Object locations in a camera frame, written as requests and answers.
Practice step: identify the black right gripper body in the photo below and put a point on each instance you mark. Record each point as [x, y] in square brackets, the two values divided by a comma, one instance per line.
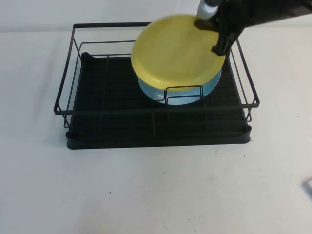
[230, 19]

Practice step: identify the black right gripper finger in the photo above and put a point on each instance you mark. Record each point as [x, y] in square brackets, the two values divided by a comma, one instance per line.
[223, 46]
[206, 25]

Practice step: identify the yellow round plate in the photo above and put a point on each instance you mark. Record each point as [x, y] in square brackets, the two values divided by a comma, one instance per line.
[175, 51]

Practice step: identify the light blue round plate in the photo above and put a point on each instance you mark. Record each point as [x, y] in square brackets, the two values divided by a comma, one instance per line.
[185, 98]

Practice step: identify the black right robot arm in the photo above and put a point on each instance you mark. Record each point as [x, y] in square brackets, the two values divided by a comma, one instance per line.
[275, 9]

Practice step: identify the black plastic drip tray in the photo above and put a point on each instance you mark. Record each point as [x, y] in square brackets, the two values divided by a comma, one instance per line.
[109, 136]

